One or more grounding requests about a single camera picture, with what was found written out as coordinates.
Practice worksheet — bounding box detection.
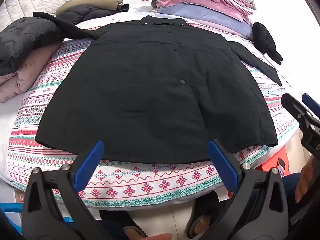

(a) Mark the dark phone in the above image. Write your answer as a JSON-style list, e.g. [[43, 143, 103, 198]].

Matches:
[[277, 157, 287, 178]]

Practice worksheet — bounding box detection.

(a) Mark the black coat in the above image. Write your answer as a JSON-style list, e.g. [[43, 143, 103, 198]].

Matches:
[[32, 11, 283, 164]]

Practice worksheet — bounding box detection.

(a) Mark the black fuzzy garment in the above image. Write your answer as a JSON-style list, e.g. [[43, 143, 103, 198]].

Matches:
[[252, 22, 283, 65]]

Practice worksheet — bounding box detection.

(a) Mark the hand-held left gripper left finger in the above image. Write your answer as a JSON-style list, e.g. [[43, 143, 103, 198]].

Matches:
[[21, 140, 105, 240]]

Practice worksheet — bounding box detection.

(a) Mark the blue basket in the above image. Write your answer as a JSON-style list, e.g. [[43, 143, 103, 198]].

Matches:
[[0, 202, 73, 230]]

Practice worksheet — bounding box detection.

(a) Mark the bed with pale sheet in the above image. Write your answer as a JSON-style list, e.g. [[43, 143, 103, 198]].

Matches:
[[0, 2, 320, 188]]

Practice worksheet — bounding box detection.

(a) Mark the patterned knit blanket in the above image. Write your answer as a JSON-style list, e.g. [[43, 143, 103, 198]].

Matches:
[[6, 12, 300, 207]]

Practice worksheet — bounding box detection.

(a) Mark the person's right hand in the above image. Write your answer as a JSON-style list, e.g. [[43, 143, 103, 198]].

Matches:
[[294, 156, 315, 203]]

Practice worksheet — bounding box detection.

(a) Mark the orange box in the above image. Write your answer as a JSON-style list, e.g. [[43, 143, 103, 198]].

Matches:
[[260, 145, 288, 178]]

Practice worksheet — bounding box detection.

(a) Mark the mauve blanket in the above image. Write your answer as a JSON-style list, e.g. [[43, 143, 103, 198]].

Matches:
[[185, 17, 250, 40]]

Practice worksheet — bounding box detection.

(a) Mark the pink puffer jacket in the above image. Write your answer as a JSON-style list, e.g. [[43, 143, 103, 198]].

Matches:
[[0, 41, 63, 103]]

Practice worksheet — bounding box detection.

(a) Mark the person's right leg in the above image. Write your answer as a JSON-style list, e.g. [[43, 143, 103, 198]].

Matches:
[[280, 172, 304, 220]]

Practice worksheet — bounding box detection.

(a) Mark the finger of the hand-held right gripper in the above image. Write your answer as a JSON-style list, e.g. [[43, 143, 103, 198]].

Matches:
[[301, 93, 320, 119], [280, 93, 313, 126]]

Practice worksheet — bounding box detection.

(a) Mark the black quilted jacket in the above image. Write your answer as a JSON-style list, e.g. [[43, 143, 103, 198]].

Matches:
[[0, 17, 63, 77]]

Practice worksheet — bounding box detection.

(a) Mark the blue blanket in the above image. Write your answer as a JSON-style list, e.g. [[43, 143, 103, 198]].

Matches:
[[157, 3, 253, 39]]

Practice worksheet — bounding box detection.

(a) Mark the navy puffer jacket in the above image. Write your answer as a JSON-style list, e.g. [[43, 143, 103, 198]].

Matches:
[[56, 3, 129, 25]]

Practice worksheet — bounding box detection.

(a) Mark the black slipper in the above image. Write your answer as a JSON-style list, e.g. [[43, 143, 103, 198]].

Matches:
[[99, 209, 148, 239], [186, 191, 227, 239]]

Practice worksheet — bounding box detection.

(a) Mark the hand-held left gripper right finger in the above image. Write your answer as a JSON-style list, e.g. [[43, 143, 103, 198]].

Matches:
[[207, 139, 292, 240]]

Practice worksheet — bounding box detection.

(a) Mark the olive jacket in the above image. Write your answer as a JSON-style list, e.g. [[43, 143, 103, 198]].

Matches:
[[55, 0, 123, 18]]

